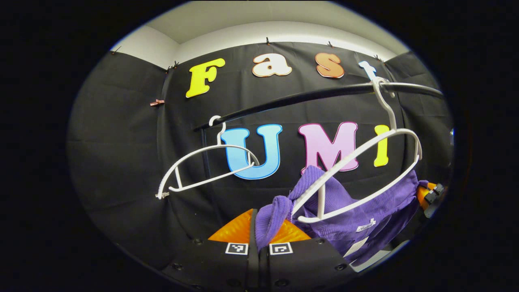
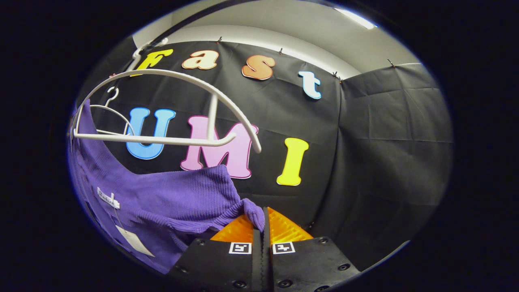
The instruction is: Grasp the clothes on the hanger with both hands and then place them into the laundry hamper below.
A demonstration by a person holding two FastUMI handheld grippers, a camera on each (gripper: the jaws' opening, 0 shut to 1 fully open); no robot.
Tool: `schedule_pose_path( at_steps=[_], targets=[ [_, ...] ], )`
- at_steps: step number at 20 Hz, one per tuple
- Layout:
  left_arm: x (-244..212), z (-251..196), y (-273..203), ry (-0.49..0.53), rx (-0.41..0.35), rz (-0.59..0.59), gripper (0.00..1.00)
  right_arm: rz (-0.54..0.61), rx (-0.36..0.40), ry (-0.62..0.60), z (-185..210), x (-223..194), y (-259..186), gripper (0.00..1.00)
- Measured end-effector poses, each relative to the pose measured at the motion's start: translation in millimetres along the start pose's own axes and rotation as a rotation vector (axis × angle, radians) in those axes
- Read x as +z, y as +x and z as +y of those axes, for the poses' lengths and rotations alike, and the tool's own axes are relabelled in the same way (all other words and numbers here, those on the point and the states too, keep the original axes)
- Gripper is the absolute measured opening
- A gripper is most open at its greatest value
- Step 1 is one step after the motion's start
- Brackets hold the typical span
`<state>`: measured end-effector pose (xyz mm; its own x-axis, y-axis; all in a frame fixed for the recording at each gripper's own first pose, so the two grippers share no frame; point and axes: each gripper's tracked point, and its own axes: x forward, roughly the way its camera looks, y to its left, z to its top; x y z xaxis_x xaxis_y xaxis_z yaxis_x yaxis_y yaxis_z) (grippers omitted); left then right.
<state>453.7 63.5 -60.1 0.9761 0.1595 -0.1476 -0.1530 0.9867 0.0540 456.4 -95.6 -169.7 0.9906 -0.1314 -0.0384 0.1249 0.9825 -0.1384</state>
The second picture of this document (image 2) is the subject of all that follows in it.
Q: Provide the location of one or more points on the long ceiling light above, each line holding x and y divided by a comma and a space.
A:
357, 18

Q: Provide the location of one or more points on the purple knit cardigan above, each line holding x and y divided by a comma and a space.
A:
162, 194

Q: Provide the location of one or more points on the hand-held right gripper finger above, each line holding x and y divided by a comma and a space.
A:
257, 259
266, 263

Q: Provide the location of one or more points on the white clothes hanger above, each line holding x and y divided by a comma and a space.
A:
109, 132
162, 140

